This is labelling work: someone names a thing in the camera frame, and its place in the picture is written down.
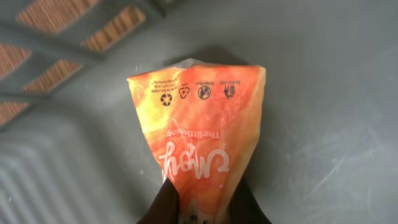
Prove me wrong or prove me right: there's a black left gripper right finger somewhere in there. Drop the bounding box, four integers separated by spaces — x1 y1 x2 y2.
229 177 272 224

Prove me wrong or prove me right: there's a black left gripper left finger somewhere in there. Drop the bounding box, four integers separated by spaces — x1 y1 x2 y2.
137 178 179 224

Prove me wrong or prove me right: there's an orange tissue pack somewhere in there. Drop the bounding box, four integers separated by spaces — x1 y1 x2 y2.
127 58 266 223

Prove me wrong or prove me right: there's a dark grey plastic basket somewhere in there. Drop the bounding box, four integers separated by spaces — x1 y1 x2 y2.
1 1 397 223

